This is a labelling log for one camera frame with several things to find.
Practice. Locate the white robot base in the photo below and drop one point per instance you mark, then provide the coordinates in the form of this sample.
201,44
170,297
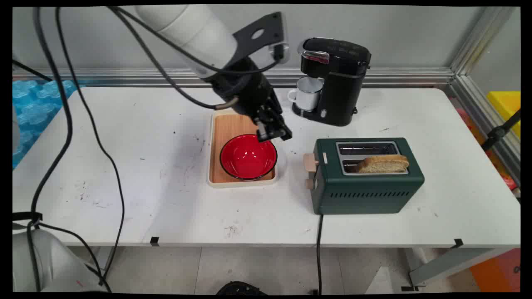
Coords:
48,261

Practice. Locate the aluminium frame post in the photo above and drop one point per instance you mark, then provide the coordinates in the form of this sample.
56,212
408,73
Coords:
478,39

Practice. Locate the dark green toaster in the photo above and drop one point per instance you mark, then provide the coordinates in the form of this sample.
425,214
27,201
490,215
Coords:
365,187

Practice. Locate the yellow bin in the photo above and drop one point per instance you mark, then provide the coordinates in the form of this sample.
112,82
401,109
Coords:
505,109

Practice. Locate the slice of toast bread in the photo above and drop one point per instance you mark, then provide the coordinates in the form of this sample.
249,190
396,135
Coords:
383,164

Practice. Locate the wooden tray with cream rim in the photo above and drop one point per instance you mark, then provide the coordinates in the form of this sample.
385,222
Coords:
227,143

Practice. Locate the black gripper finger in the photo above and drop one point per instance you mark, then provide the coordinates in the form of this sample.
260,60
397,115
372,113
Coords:
283,128
267,129

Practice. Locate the red bowl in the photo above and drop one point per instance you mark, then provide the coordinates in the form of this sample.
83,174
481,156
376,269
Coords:
248,157

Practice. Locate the grey table leg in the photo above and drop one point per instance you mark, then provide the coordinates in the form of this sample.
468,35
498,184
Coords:
449,262

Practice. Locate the aluminium frame rail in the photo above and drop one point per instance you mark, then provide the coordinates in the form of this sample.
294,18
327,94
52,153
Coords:
257,77

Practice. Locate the black wrist camera mount plate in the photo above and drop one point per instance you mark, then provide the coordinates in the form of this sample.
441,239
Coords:
262,34

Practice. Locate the orange box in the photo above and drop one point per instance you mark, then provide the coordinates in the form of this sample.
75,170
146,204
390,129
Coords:
498,270

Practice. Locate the black coffee machine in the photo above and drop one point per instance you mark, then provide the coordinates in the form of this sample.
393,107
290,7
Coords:
338,79

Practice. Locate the blue patterned mat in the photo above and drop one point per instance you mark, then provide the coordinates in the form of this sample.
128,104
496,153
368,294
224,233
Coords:
35,112

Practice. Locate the white enamel mug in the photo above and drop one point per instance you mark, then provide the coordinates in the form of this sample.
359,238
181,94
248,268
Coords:
307,94

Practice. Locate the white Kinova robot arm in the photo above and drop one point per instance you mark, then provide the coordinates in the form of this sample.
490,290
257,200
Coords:
185,27

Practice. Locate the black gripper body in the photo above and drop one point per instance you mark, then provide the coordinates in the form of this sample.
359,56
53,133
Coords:
247,89

